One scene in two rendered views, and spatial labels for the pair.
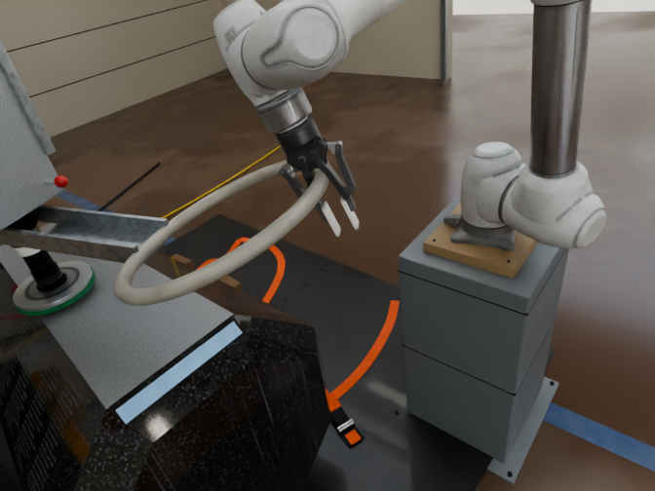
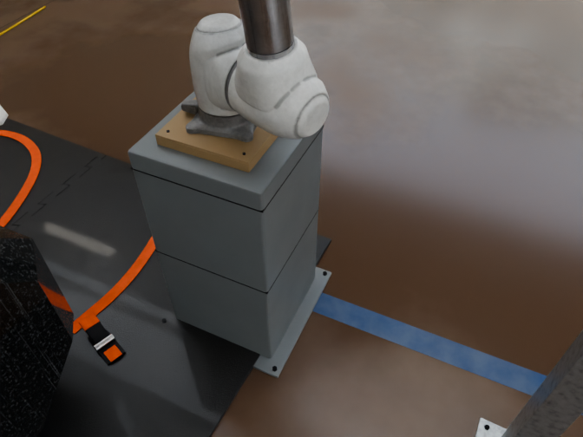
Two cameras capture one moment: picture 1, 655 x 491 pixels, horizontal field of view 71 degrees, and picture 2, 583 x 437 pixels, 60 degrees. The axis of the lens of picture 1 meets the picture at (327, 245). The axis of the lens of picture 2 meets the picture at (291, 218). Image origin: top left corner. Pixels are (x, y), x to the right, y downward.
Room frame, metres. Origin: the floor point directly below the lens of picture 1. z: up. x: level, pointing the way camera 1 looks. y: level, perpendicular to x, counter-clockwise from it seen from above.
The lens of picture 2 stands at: (0.01, -0.28, 1.62)
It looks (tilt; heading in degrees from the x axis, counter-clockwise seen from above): 46 degrees down; 341
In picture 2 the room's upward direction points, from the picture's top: straight up
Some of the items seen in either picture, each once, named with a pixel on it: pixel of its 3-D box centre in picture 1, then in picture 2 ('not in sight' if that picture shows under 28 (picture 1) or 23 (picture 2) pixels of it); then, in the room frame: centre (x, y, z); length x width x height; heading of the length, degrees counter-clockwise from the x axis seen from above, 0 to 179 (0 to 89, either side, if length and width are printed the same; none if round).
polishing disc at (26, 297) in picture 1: (54, 283); not in sight; (1.12, 0.80, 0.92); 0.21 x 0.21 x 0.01
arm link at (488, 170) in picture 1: (492, 182); (225, 62); (1.14, -0.49, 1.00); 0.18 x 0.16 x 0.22; 26
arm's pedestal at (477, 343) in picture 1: (480, 330); (240, 228); (1.15, -0.49, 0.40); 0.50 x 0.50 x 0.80; 46
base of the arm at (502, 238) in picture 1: (481, 221); (220, 107); (1.16, -0.47, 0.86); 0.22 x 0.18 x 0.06; 57
